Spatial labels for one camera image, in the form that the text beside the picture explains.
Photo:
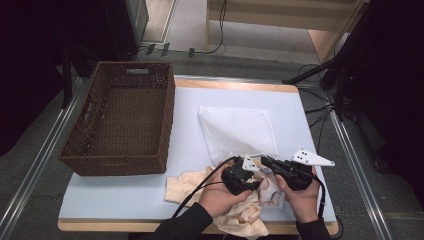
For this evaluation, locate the black power plug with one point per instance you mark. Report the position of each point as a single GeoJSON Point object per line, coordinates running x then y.
{"type": "Point", "coordinates": [165, 49]}
{"type": "Point", "coordinates": [191, 52]}
{"type": "Point", "coordinates": [150, 49]}

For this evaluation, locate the dark cabinet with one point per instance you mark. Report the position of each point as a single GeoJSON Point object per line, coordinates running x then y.
{"type": "Point", "coordinates": [130, 26]}

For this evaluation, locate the white table mat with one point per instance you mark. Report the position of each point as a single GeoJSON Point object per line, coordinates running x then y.
{"type": "Point", "coordinates": [186, 133]}

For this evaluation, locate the person's right hand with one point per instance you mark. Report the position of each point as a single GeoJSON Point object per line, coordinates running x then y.
{"type": "Point", "coordinates": [305, 205]}

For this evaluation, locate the person's left hand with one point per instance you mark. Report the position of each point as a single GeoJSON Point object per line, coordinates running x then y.
{"type": "Point", "coordinates": [216, 196]}

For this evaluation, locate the white mesh laundry bag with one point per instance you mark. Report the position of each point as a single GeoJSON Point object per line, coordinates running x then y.
{"type": "Point", "coordinates": [236, 130]}

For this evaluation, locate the light wooden shelf unit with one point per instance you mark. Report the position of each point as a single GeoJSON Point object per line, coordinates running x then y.
{"type": "Point", "coordinates": [266, 15]}

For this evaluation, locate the peach printed garment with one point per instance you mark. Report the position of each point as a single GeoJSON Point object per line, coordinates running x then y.
{"type": "Point", "coordinates": [243, 220]}

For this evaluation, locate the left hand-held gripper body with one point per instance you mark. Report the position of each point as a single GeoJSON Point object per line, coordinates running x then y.
{"type": "Point", "coordinates": [238, 178]}

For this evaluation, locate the aluminium floor rail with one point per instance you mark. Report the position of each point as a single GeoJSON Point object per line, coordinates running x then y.
{"type": "Point", "coordinates": [355, 166]}
{"type": "Point", "coordinates": [38, 160]}

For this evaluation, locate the brown wicker basket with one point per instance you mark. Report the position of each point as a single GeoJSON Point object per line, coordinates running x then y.
{"type": "Point", "coordinates": [126, 116]}

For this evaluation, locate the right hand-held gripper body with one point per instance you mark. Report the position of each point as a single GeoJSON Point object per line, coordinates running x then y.
{"type": "Point", "coordinates": [295, 175]}

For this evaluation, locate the black metal post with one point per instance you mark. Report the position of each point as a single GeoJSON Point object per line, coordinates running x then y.
{"type": "Point", "coordinates": [66, 80]}

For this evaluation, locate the wooden table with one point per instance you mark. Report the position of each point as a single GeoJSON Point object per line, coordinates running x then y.
{"type": "Point", "coordinates": [233, 86]}

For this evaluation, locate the black tripod stand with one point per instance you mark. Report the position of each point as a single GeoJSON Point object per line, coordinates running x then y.
{"type": "Point", "coordinates": [340, 96]}

